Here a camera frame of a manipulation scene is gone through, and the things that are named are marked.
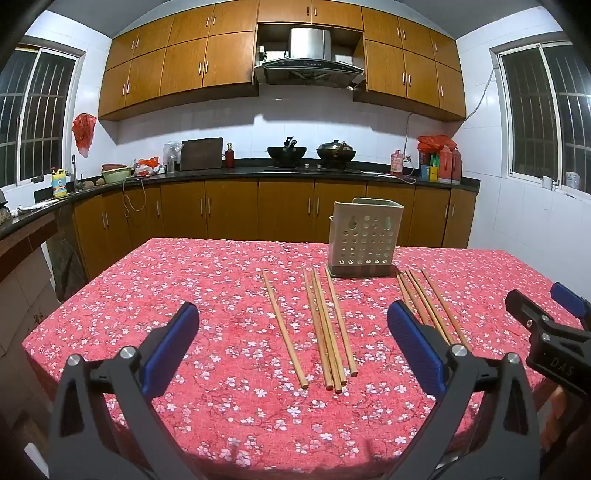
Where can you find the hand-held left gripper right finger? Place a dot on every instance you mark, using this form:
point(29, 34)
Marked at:
point(415, 350)

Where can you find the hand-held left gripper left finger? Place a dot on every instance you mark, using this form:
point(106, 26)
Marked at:
point(171, 350)

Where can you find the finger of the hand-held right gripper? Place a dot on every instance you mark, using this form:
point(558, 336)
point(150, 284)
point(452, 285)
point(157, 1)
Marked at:
point(524, 307)
point(570, 300)

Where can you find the beige perforated utensil holder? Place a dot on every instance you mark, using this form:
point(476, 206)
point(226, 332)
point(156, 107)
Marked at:
point(364, 240)

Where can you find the red floral tablecloth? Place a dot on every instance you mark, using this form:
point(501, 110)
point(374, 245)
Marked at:
point(231, 323)

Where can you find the white cup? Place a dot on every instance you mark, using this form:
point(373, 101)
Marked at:
point(547, 182)

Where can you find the wooden base cabinets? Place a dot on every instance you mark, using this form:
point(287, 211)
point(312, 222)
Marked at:
point(231, 207)

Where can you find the red carton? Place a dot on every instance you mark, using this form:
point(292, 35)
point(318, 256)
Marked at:
point(456, 167)

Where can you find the yellow box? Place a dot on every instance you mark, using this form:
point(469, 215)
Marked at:
point(434, 173)

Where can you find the red bags and boxes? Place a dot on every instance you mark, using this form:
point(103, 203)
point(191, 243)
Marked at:
point(445, 166)

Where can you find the blue box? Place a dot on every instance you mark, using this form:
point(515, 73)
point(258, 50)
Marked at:
point(425, 173)

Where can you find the green box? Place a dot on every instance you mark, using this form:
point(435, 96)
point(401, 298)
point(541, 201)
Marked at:
point(429, 160)

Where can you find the green basin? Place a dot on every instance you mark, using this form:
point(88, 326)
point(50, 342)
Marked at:
point(115, 176)

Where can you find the red bag on counter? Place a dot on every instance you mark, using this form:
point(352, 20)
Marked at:
point(147, 165)

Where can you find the barred window with sill items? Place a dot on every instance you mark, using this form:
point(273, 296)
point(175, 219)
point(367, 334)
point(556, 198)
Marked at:
point(531, 115)

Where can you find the red bag over boxes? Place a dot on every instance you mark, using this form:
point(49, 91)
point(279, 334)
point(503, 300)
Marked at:
point(431, 141)

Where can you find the pink bottle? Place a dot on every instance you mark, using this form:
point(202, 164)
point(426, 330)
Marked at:
point(396, 162)

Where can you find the black kitchen countertop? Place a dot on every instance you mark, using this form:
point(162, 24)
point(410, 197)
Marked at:
point(244, 171)

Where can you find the brown bowl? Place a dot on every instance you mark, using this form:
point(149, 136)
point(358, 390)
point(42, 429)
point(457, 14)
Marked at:
point(113, 165)

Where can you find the white cloth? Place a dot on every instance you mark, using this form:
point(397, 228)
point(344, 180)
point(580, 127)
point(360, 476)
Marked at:
point(37, 207)

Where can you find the clear plastic bag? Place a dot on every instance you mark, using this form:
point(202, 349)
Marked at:
point(171, 154)

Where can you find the dark wooden cutting board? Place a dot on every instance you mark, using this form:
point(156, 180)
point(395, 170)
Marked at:
point(201, 154)

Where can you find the yellow detergent bottle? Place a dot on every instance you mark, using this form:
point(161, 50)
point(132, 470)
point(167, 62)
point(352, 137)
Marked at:
point(60, 184)

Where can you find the red bottle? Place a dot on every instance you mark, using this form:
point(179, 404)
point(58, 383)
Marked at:
point(229, 157)

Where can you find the metal faucet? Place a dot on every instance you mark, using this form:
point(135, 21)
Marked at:
point(74, 170)

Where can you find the black gas stove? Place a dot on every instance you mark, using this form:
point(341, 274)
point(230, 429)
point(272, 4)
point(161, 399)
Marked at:
point(314, 169)

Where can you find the black pot with lid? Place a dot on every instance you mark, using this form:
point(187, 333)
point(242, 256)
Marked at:
point(336, 152)

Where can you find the black wok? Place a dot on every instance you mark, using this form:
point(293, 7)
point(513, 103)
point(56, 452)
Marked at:
point(286, 154)

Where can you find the hanging red plastic bag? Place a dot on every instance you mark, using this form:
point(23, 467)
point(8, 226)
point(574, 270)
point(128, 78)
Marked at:
point(83, 129)

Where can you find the barred window beside sink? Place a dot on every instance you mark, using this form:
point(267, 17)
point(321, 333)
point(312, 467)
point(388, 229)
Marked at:
point(41, 115)

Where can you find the steel range hood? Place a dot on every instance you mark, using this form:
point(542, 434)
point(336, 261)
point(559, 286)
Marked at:
point(309, 46)

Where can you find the wooden wall cabinets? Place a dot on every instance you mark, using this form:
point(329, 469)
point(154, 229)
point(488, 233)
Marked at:
point(184, 64)

